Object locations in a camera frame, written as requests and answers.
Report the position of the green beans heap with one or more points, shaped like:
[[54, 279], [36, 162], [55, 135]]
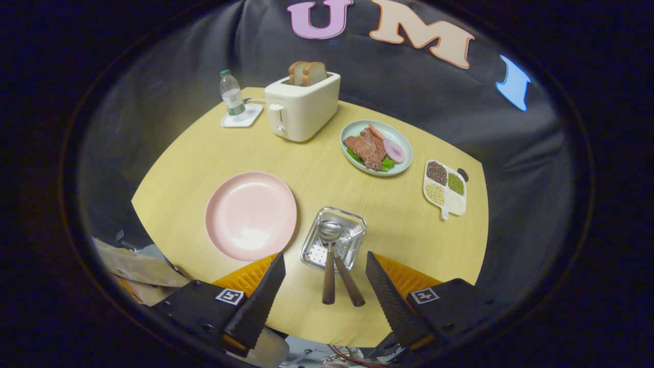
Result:
[[456, 184]]

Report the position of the pale beans heap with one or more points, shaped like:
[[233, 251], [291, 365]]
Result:
[[435, 194]]

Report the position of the white square coaster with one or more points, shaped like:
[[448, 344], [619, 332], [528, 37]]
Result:
[[251, 118]]

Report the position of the brown meat slices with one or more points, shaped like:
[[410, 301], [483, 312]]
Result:
[[365, 148]]

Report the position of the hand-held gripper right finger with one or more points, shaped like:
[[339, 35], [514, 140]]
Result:
[[391, 301]]

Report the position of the pale green oval plate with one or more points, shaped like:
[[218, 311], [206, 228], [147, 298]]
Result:
[[403, 140]]

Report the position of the pink round plate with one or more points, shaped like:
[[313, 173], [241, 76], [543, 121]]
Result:
[[250, 214]]

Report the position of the pink ham slice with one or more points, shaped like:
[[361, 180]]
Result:
[[394, 151]]

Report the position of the dark brown grains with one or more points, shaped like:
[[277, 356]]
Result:
[[437, 173]]

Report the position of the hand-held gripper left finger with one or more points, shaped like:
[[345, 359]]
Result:
[[260, 299]]

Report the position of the perforated metal tray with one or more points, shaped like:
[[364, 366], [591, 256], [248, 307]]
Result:
[[355, 235]]

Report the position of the white toaster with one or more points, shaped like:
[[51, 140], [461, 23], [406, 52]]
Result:
[[301, 112]]

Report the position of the white divided dish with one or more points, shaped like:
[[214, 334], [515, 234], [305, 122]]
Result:
[[456, 203]]

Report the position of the crumpled brown paper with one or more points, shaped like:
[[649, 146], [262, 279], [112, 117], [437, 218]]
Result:
[[138, 268]]

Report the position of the clear plastic water bottle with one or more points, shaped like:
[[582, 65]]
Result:
[[233, 99]]

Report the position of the orange carrot strip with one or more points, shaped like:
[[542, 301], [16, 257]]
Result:
[[376, 132]]

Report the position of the green lettuce leaf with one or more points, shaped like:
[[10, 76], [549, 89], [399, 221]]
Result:
[[388, 164]]

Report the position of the toast bread slice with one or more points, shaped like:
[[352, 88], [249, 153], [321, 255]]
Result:
[[295, 72], [316, 73]]

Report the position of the small black object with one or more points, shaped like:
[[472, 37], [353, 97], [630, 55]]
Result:
[[464, 174]]

